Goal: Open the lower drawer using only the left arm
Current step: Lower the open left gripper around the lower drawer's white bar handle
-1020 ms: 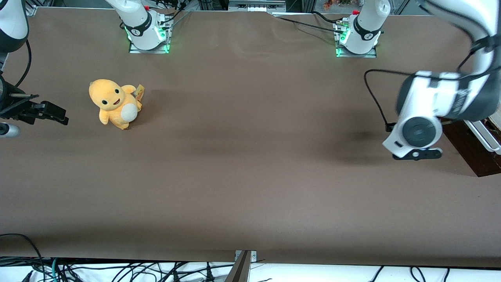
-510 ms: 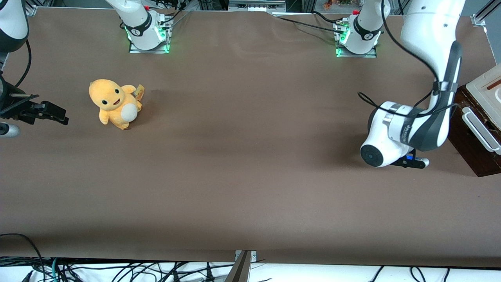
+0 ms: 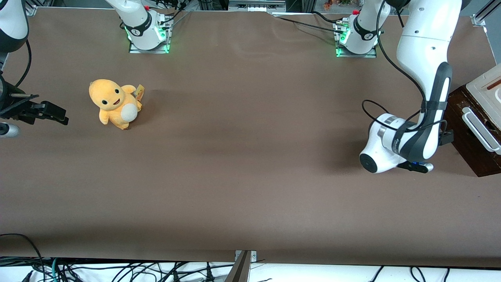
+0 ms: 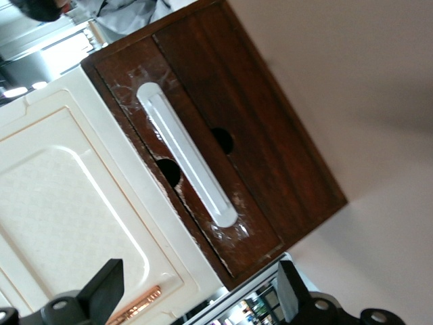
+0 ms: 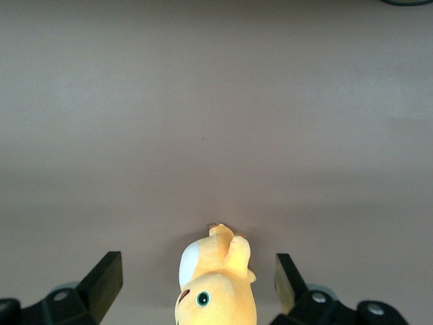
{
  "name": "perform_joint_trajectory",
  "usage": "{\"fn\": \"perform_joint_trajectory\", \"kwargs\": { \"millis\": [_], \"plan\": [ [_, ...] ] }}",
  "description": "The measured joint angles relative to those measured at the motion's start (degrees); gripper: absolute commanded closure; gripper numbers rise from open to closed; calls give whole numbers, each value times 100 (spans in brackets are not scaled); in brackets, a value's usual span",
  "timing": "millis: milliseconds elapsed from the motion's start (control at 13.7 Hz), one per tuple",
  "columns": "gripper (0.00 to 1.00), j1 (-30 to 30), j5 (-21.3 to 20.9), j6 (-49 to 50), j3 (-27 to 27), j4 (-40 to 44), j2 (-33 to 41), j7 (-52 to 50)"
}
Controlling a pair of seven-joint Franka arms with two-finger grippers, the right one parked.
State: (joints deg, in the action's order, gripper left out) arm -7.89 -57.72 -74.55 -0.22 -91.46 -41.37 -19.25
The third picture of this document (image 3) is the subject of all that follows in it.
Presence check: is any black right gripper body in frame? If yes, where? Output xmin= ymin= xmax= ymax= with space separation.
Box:
xmin=0 ymin=74 xmax=25 ymax=119

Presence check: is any brown wooden drawer cabinet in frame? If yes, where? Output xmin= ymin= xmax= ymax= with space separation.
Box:
xmin=445 ymin=84 xmax=501 ymax=177

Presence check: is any yellow plush toy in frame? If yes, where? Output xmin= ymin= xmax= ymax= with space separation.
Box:
xmin=88 ymin=79 xmax=145 ymax=130

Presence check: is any white plastic tray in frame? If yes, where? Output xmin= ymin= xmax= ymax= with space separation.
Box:
xmin=465 ymin=64 xmax=501 ymax=130

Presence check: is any grey metal equipment box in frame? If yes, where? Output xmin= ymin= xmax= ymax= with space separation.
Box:
xmin=228 ymin=0 xmax=287 ymax=12

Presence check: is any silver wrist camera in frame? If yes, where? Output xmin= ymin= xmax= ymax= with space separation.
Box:
xmin=397 ymin=160 xmax=434 ymax=174
xmin=0 ymin=123 xmax=20 ymax=138

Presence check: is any white drawer handle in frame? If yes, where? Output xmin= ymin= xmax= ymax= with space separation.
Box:
xmin=461 ymin=107 xmax=501 ymax=154

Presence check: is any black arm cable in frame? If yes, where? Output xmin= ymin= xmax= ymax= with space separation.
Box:
xmin=15 ymin=38 xmax=32 ymax=89
xmin=362 ymin=0 xmax=448 ymax=134

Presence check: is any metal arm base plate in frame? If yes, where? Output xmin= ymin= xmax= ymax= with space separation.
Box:
xmin=335 ymin=47 xmax=378 ymax=59
xmin=128 ymin=41 xmax=170 ymax=54

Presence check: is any black looped cable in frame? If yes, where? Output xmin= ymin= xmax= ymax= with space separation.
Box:
xmin=0 ymin=233 xmax=44 ymax=282

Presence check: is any aluminium mounting bracket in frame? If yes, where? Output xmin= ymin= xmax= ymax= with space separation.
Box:
xmin=234 ymin=250 xmax=258 ymax=262

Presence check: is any dark camera pole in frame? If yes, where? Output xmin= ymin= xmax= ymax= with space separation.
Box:
xmin=224 ymin=251 xmax=252 ymax=282

